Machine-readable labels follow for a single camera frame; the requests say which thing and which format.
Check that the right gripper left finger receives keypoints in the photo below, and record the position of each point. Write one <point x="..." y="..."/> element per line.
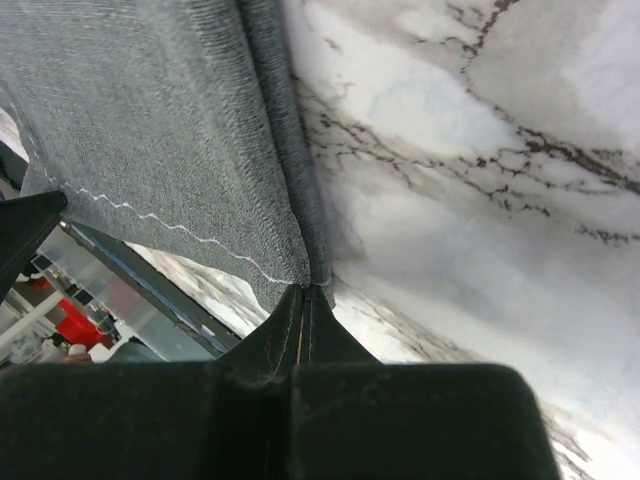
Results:
<point x="218" y="419"/>

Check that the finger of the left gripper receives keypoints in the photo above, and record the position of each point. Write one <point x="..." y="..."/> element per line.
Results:
<point x="25" y="223"/>

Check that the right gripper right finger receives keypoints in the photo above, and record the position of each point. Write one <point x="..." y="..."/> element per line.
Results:
<point x="352" y="417"/>

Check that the grey cloth napkin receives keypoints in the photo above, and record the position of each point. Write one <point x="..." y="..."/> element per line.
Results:
<point x="172" y="125"/>

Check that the red box in background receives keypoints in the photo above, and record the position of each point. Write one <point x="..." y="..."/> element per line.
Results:
<point x="77" y="329"/>

